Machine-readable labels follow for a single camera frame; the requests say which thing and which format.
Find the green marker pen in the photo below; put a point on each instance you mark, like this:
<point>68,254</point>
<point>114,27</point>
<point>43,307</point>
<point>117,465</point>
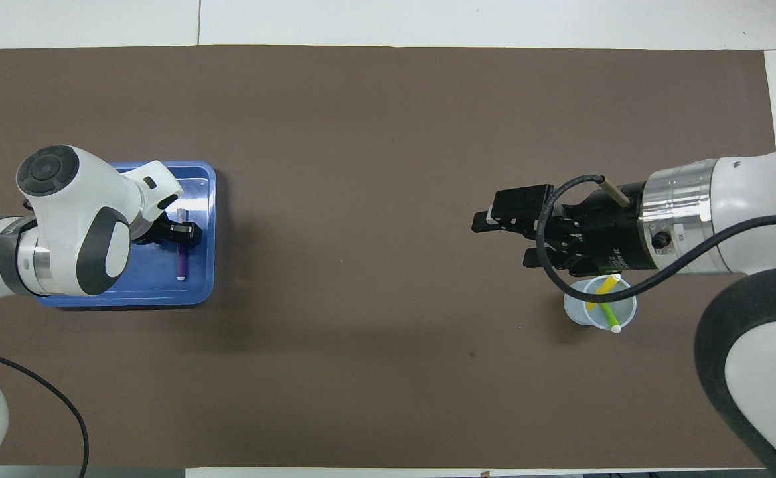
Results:
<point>603,317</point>

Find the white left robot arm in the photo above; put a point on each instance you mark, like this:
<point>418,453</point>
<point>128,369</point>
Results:
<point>76,219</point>

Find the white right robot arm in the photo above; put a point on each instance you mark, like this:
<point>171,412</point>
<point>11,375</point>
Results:
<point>759,226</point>

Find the yellow marker pen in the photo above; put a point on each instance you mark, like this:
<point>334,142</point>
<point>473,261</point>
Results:
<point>603,289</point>

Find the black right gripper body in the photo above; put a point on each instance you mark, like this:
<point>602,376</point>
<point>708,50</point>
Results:
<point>600,236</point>

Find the purple marker pen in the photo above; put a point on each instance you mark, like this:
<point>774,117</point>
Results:
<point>182,262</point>

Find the blue plastic tray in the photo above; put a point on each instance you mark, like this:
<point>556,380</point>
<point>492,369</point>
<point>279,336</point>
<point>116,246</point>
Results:
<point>162,292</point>

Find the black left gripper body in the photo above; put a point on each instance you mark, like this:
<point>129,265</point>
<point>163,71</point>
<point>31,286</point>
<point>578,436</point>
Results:
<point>155,232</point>

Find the translucent plastic cup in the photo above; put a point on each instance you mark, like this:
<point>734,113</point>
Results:
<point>577,309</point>

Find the brown table mat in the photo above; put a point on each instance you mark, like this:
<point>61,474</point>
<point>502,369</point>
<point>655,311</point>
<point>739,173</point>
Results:
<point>388,133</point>

